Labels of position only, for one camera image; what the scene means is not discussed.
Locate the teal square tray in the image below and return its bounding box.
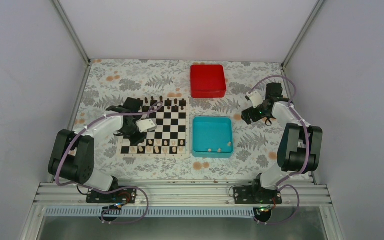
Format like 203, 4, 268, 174
191, 116, 234, 159

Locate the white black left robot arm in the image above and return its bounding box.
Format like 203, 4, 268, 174
48, 97, 164, 203

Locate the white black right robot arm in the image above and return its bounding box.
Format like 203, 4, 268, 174
241, 82, 323, 204

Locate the black white chessboard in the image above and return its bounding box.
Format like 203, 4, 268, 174
108, 97, 190, 158

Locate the floral patterned table mat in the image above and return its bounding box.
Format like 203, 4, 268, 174
74, 59, 284, 181

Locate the red square box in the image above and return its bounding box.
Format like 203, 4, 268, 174
190, 64, 227, 99

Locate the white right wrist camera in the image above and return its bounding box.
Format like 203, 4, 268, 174
245, 90, 264, 109

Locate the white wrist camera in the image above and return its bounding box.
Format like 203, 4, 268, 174
136, 118, 157, 133
245, 90, 264, 109

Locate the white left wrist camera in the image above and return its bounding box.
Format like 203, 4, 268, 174
136, 118, 157, 133

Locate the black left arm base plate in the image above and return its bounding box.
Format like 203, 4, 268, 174
85, 188, 137, 205

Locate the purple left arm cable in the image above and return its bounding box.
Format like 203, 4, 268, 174
54, 100, 164, 226

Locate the aluminium front rail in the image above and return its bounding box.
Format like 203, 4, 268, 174
33, 182, 333, 219

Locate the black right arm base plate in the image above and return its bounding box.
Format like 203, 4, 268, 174
233, 185, 283, 205

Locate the aluminium corner frame post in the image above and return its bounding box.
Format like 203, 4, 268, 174
50, 0, 91, 66

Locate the aluminium right frame post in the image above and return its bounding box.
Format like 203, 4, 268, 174
281, 0, 326, 71

